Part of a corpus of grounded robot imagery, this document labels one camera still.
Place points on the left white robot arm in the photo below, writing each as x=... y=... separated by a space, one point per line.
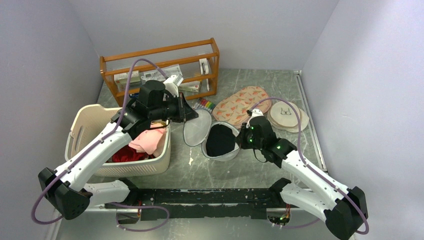
x=65 y=187

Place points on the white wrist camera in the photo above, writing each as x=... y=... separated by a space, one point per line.
x=255 y=113
x=174 y=82

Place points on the pack of coloured markers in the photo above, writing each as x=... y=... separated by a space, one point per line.
x=205 y=104

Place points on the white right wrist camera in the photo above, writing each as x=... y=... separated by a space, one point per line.
x=255 y=113

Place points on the cream plastic laundry basket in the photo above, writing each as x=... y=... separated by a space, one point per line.
x=89 y=123

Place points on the small white red box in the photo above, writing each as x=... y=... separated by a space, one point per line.
x=193 y=86

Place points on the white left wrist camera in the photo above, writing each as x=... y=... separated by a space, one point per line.
x=174 y=82

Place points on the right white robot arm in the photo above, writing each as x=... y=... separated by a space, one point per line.
x=342 y=209

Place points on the black bra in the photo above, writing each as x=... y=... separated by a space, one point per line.
x=220 y=141

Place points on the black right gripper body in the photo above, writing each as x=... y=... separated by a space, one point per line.
x=246 y=140

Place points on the peach patterned laundry bag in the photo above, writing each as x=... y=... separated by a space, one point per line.
x=233 y=109

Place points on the pink cloth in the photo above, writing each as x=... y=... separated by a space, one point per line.
x=150 y=141

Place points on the cream round laundry bag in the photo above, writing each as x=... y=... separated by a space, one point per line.
x=283 y=117

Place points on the white mesh laundry bag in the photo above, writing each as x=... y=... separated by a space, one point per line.
x=196 y=132

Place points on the white box on shelf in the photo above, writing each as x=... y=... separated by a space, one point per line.
x=121 y=79

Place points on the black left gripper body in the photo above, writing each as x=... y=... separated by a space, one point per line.
x=178 y=114

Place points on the white upright box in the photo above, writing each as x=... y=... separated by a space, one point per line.
x=204 y=70

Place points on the white packet on shelf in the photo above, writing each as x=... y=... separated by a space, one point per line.
x=158 y=76

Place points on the orange wooden shelf rack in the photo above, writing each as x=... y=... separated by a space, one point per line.
x=186 y=55

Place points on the red cloth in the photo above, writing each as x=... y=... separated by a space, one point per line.
x=128 y=154

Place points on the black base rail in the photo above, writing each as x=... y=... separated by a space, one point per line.
x=254 y=203

